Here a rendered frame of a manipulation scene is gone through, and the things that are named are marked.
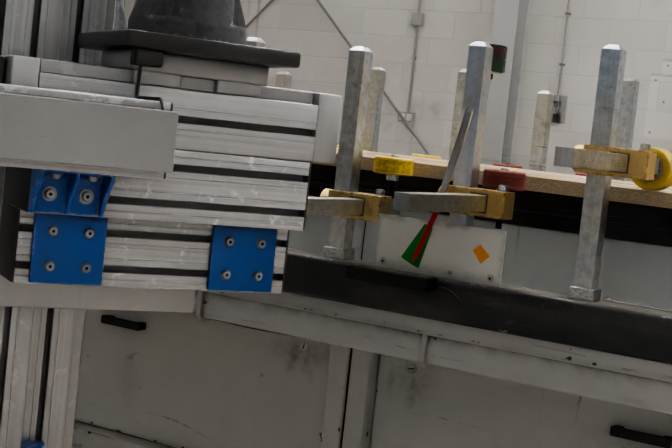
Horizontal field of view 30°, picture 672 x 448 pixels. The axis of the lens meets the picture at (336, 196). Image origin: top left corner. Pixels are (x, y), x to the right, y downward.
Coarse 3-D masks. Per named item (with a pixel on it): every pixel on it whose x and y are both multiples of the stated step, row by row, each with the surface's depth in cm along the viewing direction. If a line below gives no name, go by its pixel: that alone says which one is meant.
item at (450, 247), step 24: (384, 216) 237; (384, 240) 237; (408, 240) 234; (432, 240) 232; (456, 240) 230; (480, 240) 227; (504, 240) 225; (384, 264) 237; (408, 264) 234; (432, 264) 232; (456, 264) 230; (480, 264) 227
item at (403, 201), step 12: (396, 192) 201; (408, 192) 204; (420, 192) 209; (396, 204) 201; (408, 204) 200; (420, 204) 203; (432, 204) 207; (444, 204) 211; (456, 204) 216; (468, 204) 220; (480, 204) 225
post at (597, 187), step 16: (608, 48) 216; (608, 64) 216; (624, 64) 218; (608, 80) 216; (608, 96) 216; (608, 112) 216; (592, 128) 218; (608, 128) 216; (592, 144) 218; (608, 144) 216; (592, 176) 218; (608, 176) 218; (592, 192) 218; (608, 192) 219; (592, 208) 218; (592, 224) 218; (592, 240) 217; (592, 256) 217; (576, 272) 219; (592, 272) 217; (592, 288) 218
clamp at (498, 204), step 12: (456, 192) 230; (468, 192) 228; (480, 192) 227; (492, 192) 226; (504, 192) 225; (492, 204) 226; (504, 204) 225; (480, 216) 227; (492, 216) 226; (504, 216) 226
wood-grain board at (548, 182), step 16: (336, 160) 263; (368, 160) 259; (416, 160) 279; (432, 160) 303; (416, 176) 253; (432, 176) 252; (480, 176) 246; (528, 176) 241; (544, 176) 255; (560, 176) 275; (576, 176) 299; (544, 192) 240; (560, 192) 238; (576, 192) 237; (624, 192) 232; (640, 192) 231; (656, 192) 229
